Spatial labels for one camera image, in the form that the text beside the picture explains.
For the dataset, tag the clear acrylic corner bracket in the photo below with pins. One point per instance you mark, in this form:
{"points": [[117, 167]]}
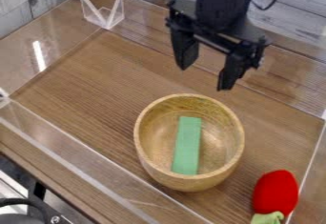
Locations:
{"points": [[103, 17]]}

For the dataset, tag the brown wooden bowl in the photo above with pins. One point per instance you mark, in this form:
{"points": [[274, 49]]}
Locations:
{"points": [[222, 140]]}

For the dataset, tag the green rectangular block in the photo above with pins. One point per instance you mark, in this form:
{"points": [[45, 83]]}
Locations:
{"points": [[187, 146]]}

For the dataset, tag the red plush strawberry toy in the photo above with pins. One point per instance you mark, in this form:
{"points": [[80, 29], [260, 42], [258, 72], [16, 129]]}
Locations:
{"points": [[274, 198]]}

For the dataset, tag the clear acrylic front wall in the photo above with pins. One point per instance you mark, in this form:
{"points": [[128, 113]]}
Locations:
{"points": [[103, 190]]}

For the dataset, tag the black table leg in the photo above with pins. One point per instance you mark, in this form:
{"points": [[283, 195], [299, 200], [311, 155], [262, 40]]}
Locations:
{"points": [[39, 191]]}

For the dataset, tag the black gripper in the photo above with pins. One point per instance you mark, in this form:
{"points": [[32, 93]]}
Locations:
{"points": [[218, 23]]}

